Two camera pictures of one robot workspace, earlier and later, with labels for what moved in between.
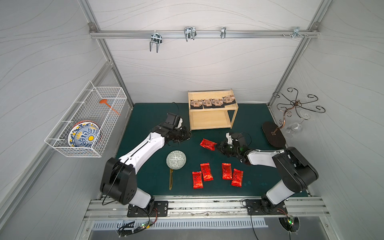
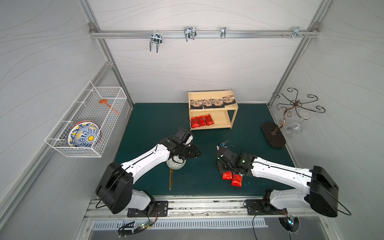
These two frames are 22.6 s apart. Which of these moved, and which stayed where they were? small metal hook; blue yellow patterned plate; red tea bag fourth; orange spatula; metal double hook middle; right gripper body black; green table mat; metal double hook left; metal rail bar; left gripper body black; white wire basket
Moved: right gripper body black; left gripper body black
Stayed: metal double hook left; red tea bag fourth; white wire basket; orange spatula; blue yellow patterned plate; metal rail bar; small metal hook; metal double hook middle; green table mat
